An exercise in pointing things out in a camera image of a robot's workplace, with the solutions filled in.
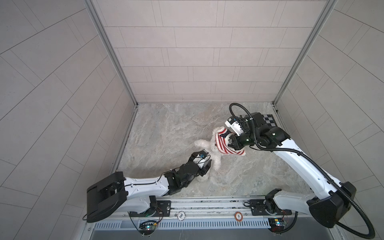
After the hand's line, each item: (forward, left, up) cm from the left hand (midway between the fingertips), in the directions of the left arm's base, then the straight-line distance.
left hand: (210, 155), depth 77 cm
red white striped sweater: (+2, -4, +13) cm, 14 cm away
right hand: (+1, -6, +10) cm, 12 cm away
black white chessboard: (+30, -43, -9) cm, 53 cm away
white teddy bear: (-7, -2, 0) cm, 7 cm away
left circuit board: (-30, +28, -10) cm, 43 cm away
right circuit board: (-29, -31, -12) cm, 43 cm away
